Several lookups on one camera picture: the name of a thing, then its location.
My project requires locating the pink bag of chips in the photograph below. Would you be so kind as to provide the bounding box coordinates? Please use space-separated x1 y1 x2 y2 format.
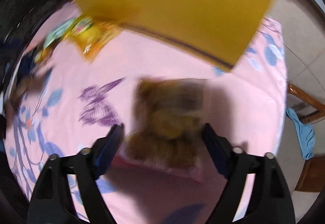
114 78 211 182

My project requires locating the light green snack packet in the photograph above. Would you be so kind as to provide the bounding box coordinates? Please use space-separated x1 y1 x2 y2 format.
43 18 75 49

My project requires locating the pink patterned tablecloth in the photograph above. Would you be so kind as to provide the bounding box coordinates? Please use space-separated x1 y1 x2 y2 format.
5 4 294 223

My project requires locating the blue cloth on chair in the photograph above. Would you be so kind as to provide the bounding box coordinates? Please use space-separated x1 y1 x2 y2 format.
286 108 316 160

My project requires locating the wooden chair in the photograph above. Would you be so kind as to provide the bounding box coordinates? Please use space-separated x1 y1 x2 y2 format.
286 84 324 193

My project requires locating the blue snack packet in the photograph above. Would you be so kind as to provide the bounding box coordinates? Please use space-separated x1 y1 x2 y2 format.
9 46 37 85

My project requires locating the round cake clear packet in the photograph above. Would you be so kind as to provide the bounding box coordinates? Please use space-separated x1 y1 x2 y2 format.
34 45 54 66

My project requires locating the yellow bread snack packet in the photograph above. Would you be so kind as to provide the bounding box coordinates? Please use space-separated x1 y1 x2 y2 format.
62 15 122 61

